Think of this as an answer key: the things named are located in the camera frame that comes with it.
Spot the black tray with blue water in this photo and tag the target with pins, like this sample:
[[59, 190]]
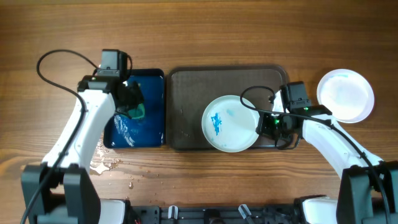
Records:
[[122, 132]]

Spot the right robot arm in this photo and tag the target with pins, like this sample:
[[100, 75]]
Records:
[[368, 187]]

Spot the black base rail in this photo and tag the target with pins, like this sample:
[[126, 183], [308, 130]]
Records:
[[267, 214]]

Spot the dark brown serving tray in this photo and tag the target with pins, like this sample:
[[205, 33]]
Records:
[[190, 90]]

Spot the green scrubbing sponge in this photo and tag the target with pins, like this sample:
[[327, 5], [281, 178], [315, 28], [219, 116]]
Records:
[[136, 113]]

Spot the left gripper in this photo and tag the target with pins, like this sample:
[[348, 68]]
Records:
[[138, 96]]

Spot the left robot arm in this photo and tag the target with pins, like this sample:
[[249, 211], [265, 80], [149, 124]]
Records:
[[59, 189]]

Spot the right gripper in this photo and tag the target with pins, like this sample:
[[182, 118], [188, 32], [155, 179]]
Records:
[[263, 129]]

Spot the white plate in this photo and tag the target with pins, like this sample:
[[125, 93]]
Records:
[[347, 94], [228, 125]]

